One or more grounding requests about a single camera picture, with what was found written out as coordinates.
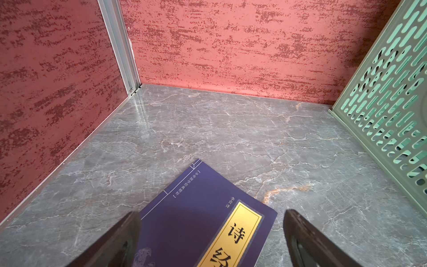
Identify green file organizer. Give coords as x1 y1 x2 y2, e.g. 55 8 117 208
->
330 1 427 214

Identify aluminium corner post left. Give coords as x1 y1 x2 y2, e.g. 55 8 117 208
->
98 0 141 96

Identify purple book yellow label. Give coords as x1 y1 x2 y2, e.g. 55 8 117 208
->
133 160 278 267

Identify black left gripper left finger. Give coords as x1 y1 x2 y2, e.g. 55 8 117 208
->
68 211 141 267

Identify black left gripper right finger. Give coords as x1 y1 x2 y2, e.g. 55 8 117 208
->
283 209 361 267

